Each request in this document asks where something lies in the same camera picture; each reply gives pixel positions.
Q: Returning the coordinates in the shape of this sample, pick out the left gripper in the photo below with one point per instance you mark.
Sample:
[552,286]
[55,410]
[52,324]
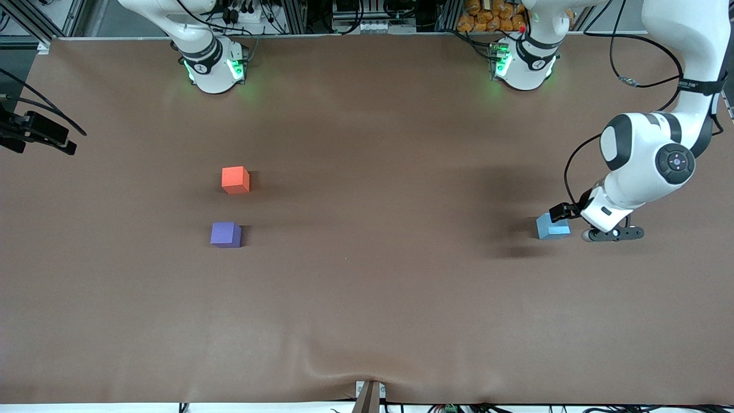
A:
[569,210]

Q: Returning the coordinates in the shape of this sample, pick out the light blue foam cube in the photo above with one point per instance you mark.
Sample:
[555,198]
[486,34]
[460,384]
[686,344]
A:
[553,232]

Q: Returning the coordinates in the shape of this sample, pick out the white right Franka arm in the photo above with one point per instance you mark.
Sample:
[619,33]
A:
[209,63]

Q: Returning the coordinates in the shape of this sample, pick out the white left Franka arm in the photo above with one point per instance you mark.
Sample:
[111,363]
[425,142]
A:
[642,166]

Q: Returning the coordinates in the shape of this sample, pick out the brown table cover cloth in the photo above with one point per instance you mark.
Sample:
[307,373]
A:
[367,287]

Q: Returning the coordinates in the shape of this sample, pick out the orange snack packets pile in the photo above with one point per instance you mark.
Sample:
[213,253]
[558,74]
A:
[487,14]

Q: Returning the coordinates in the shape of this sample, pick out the white power strip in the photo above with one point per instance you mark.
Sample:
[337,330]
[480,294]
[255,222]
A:
[375,26]

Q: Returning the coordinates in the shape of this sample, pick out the orange foam cube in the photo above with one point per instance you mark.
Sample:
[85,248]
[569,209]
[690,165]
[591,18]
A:
[235,180]

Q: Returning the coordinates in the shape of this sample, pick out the purple foam cube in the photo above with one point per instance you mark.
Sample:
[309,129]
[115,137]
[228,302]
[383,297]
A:
[225,235]

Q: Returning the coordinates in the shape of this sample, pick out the black clamp-mounted device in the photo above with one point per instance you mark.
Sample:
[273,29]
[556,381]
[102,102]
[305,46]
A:
[43,132]

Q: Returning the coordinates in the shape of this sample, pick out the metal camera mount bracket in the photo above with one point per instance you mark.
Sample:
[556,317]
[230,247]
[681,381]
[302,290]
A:
[370,401]

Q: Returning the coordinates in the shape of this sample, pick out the aluminium frame rail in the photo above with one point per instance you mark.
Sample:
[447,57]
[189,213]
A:
[34,24]

